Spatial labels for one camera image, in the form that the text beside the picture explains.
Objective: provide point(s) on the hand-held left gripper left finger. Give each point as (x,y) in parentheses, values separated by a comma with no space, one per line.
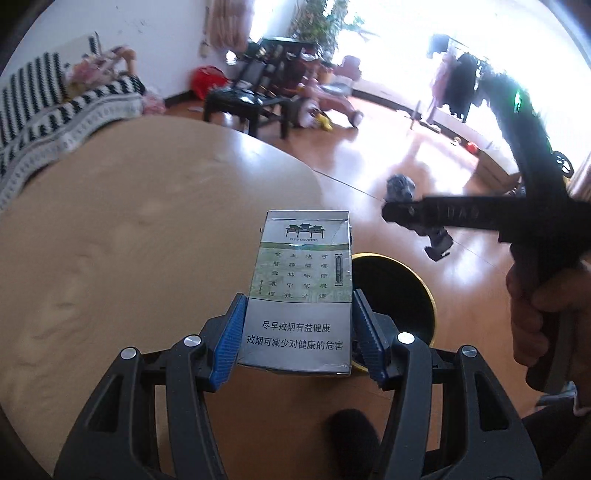
(228,337)

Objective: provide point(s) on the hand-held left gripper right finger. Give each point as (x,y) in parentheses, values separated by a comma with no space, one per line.
(369,337)

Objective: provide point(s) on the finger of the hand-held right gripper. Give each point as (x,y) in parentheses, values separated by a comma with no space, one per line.
(461,212)
(438,241)

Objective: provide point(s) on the black bin with gold rim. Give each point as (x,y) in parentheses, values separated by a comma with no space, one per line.
(392,295)

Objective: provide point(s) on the grey cigarette pack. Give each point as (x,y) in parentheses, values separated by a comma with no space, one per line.
(295,286)

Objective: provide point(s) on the person's right forearm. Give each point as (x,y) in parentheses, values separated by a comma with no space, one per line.
(554,434)

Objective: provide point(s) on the person's right hand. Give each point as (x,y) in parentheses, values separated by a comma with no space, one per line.
(524,323)

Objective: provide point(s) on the small red toy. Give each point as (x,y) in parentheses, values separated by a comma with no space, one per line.
(471,148)

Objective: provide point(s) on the dark grey crumpled object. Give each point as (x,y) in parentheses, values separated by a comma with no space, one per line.
(400,187)

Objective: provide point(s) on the clothes drying rack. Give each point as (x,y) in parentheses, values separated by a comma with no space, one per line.
(464,83)

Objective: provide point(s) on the yellow toy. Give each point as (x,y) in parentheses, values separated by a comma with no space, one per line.
(323,121)

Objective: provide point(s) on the pink tricycle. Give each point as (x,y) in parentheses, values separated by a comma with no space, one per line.
(332,99)

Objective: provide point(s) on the potted plant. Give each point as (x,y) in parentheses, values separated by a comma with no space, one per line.
(323,23)

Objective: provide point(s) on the black coffee table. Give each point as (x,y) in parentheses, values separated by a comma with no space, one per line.
(235,99)

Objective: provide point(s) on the black chair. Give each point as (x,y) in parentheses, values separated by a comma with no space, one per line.
(272,60)

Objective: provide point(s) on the pink bag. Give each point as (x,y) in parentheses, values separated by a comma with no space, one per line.
(152,104)

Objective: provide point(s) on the red bag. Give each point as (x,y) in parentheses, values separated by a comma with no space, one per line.
(210,83)

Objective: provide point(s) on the sofa with striped cover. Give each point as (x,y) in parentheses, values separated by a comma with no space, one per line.
(46,124)

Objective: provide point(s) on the pile of soft toys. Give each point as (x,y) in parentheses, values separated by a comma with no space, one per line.
(101,67)

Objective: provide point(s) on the patterned curtain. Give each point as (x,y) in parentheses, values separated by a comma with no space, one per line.
(228,23)

